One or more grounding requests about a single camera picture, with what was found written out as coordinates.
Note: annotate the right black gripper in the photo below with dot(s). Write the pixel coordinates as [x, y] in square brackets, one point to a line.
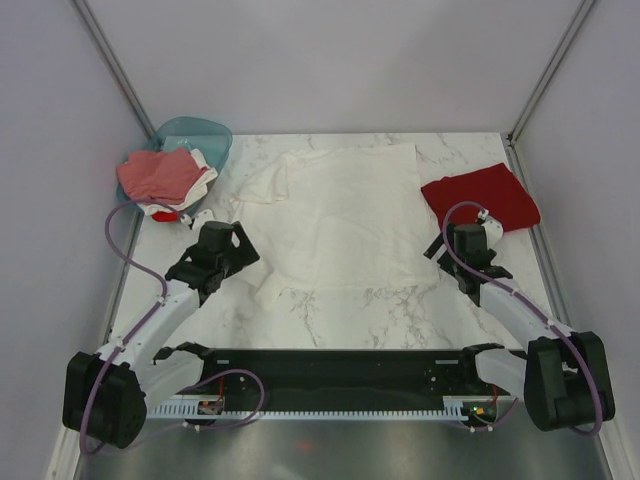
[431, 251]

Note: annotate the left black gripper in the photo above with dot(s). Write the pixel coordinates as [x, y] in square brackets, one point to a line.
[243, 255]

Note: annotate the white t shirt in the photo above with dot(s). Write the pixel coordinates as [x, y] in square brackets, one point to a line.
[337, 219]

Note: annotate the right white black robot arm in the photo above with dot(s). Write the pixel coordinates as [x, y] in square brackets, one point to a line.
[562, 377]

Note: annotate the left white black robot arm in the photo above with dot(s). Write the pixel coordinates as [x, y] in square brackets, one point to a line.
[108, 394]

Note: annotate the white shirt red trim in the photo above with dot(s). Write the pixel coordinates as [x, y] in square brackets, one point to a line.
[195, 194]

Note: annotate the folded red t shirt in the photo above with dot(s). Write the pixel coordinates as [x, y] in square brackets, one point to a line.
[495, 188]

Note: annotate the pink t shirt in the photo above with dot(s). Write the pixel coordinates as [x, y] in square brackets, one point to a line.
[164, 176]

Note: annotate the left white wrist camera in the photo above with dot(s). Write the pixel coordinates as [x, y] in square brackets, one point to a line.
[200, 219]

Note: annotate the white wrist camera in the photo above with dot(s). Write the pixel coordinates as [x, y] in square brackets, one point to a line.
[493, 228]
[200, 219]

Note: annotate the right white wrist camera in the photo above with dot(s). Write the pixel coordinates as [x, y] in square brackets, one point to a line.
[493, 228]

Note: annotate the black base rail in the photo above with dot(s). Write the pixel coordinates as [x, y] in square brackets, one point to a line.
[347, 379]

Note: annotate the white slotted cable duct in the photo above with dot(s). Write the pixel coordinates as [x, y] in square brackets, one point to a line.
[200, 408]

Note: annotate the left aluminium frame post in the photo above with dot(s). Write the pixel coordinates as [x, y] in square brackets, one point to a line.
[110, 59]

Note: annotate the aluminium frame post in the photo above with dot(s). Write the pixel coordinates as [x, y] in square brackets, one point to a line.
[110, 59]
[561, 51]

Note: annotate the right aluminium frame post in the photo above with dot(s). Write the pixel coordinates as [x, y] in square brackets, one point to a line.
[561, 51]

